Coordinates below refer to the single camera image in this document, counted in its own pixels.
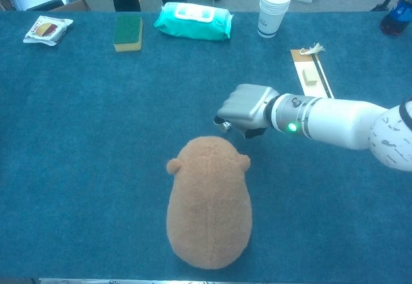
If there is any teal wet wipes pack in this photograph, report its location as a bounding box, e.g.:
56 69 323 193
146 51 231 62
153 1 234 43

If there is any brown plush toy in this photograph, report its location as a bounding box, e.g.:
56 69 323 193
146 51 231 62
165 135 254 270

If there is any cream tassel string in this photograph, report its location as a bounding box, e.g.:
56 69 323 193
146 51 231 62
299 42 326 56

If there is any white snack packet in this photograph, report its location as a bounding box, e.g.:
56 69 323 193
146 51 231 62
23 15 74 47

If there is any orange white card package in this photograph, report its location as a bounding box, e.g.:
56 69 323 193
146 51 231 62
290 48 335 99

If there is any beige eraser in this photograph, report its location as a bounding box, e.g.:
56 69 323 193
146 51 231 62
301 68 319 87

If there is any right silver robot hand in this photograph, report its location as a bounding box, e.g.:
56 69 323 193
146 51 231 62
214 83 281 140

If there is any white paper cup stack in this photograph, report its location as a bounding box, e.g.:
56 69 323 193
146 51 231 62
256 0 293 39

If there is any green yellow sponge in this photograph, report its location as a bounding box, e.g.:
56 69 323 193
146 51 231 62
113 15 144 53

